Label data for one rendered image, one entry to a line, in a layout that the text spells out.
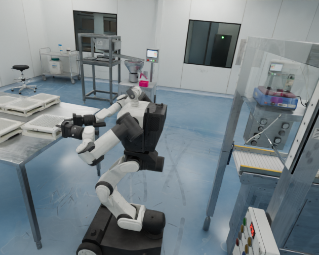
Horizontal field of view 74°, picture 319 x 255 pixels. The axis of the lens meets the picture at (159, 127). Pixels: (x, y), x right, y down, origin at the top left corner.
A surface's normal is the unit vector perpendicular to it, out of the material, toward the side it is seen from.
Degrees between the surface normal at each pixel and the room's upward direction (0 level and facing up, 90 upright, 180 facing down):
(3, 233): 0
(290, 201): 90
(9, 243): 0
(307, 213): 90
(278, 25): 90
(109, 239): 0
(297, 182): 90
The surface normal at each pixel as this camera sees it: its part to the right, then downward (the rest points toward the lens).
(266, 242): 0.10, -0.90
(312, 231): -0.16, 0.41
